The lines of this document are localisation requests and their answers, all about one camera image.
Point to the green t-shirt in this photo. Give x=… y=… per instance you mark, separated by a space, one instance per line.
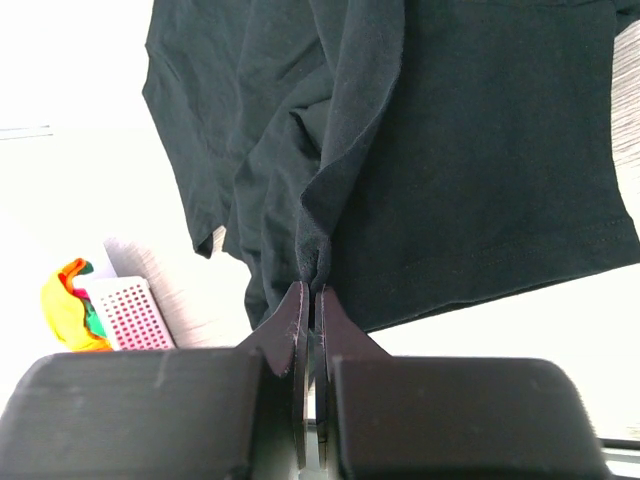
x=92 y=319

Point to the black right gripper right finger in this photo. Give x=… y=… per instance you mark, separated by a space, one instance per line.
x=380 y=416

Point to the orange t-shirt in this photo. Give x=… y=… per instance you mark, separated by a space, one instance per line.
x=64 y=311

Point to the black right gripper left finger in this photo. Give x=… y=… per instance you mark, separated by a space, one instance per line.
x=217 y=413

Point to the black t-shirt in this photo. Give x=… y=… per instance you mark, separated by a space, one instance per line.
x=416 y=156

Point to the white plastic laundry basket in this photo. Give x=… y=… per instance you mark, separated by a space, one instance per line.
x=128 y=313

